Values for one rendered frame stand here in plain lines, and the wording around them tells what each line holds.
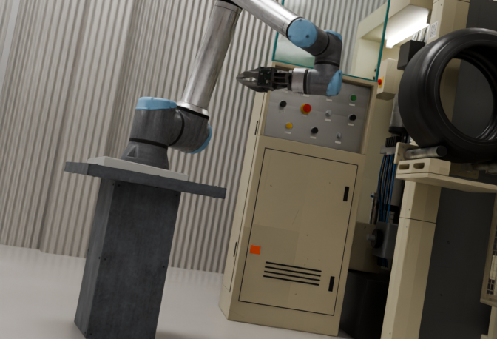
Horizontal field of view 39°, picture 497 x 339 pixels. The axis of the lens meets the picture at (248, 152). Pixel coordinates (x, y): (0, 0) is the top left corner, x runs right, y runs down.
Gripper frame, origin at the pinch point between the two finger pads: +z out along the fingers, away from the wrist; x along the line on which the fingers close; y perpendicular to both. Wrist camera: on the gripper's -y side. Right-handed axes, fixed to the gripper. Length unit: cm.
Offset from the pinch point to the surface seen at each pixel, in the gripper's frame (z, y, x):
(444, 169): -75, -48, 23
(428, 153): -68, -55, 16
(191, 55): 115, -253, -62
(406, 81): -56, -56, -14
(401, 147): -56, -78, 13
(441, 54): -69, -46, -23
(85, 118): 166, -194, -1
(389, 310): -56, -88, 86
